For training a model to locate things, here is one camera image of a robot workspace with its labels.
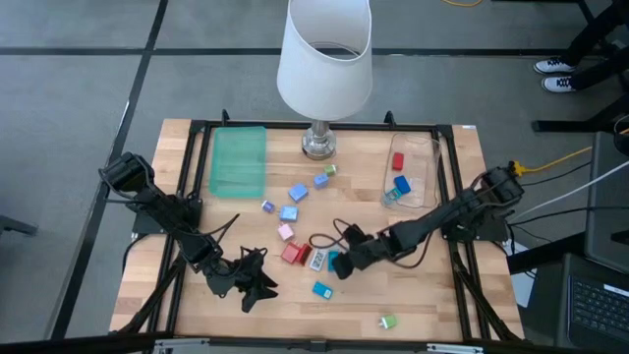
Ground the person's shoe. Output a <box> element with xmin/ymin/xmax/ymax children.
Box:
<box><xmin>542</xmin><ymin>76</ymin><xmax>576</xmax><ymax>93</ymax></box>
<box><xmin>534</xmin><ymin>57</ymin><xmax>576</xmax><ymax>75</ymax></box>

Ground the silver frame bracket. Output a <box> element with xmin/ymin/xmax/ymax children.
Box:
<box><xmin>154</xmin><ymin>337</ymin><xmax>210</xmax><ymax>354</ymax></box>
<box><xmin>426</xmin><ymin>342</ymin><xmax>486</xmax><ymax>354</ymax></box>

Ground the clear plastic bin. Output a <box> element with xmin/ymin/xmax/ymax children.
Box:
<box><xmin>381</xmin><ymin>132</ymin><xmax>442</xmax><ymax>210</ymax></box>

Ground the black cable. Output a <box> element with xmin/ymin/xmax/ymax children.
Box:
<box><xmin>508</xmin><ymin>205</ymin><xmax>629</xmax><ymax>227</ymax></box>

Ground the grey equipment case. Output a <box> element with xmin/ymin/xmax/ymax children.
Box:
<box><xmin>584</xmin><ymin>131</ymin><xmax>629</xmax><ymax>274</ymax></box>

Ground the black metal table frame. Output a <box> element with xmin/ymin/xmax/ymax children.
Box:
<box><xmin>110</xmin><ymin>108</ymin><xmax>525</xmax><ymax>354</ymax></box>

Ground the person's leg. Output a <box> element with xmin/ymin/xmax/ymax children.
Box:
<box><xmin>564</xmin><ymin>0</ymin><xmax>629</xmax><ymax>68</ymax></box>
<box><xmin>569</xmin><ymin>46</ymin><xmax>629</xmax><ymax>92</ymax></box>

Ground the teal translucent plastic bin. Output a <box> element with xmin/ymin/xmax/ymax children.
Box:
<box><xmin>208</xmin><ymin>126</ymin><xmax>268</xmax><ymax>200</ymax></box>

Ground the large red wall charger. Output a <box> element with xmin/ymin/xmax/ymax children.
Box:
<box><xmin>280</xmin><ymin>241</ymin><xmax>302</xmax><ymax>266</ymax></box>

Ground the black laptop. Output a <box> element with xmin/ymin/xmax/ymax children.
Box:
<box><xmin>557</xmin><ymin>253</ymin><xmax>629</xmax><ymax>353</ymax></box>

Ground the black chair base leg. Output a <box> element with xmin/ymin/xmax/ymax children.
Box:
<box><xmin>0</xmin><ymin>214</ymin><xmax>38</xmax><ymax>237</ymax></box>

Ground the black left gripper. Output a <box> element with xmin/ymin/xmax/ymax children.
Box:
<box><xmin>203</xmin><ymin>248</ymin><xmax>280</xmax><ymax>315</ymax></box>

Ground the black desk foot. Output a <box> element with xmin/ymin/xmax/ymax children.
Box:
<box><xmin>533</xmin><ymin>97</ymin><xmax>629</xmax><ymax>134</ymax></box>

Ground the yellow power cable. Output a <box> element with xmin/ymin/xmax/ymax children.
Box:
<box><xmin>510</xmin><ymin>146</ymin><xmax>594</xmax><ymax>177</ymax></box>

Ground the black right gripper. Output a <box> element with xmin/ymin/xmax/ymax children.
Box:
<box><xmin>333</xmin><ymin>223</ymin><xmax>397</xmax><ymax>281</ymax></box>

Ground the white shade silver table lamp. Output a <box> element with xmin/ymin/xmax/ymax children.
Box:
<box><xmin>276</xmin><ymin>0</ymin><xmax>373</xmax><ymax>161</ymax></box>

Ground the teal adapter with yellow label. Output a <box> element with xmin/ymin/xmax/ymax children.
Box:
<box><xmin>312</xmin><ymin>280</ymin><xmax>334</xmax><ymax>301</ymax></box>

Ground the white cable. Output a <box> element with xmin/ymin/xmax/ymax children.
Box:
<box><xmin>510</xmin><ymin>159</ymin><xmax>629</xmax><ymax>222</ymax></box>

